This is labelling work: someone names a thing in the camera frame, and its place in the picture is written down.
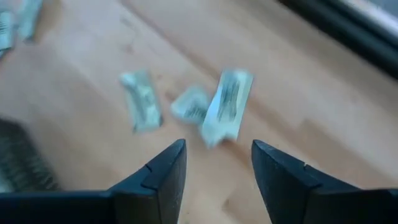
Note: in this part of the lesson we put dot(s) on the black aluminium table frame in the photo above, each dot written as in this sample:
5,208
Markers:
357,34

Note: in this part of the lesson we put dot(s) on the black mesh plastic basket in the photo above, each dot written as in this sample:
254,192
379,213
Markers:
21,155

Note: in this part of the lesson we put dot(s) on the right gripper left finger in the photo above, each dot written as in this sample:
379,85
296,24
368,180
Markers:
155,193

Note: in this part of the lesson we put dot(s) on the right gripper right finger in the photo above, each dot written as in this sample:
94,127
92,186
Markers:
289,193

